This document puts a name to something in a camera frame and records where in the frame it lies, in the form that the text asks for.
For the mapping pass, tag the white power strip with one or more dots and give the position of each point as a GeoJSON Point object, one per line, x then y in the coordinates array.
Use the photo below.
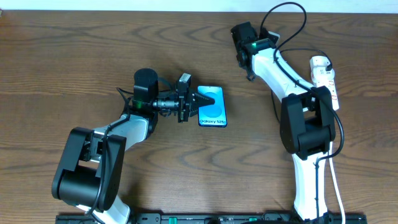
{"type": "Point", "coordinates": [322, 74]}

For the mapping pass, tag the blue Galaxy smartphone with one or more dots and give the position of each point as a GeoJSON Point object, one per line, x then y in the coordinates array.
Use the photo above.
{"type": "Point", "coordinates": [213, 115]}

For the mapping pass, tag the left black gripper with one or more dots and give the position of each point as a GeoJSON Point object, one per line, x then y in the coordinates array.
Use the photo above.
{"type": "Point", "coordinates": [182, 104]}

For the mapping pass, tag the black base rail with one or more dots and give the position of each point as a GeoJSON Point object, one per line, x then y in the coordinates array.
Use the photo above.
{"type": "Point", "coordinates": [269, 217]}

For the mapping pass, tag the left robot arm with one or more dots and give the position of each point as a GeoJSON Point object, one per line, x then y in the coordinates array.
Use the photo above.
{"type": "Point", "coordinates": [89, 172]}

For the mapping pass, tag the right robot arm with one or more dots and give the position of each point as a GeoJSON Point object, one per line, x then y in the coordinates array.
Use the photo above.
{"type": "Point", "coordinates": [307, 124]}

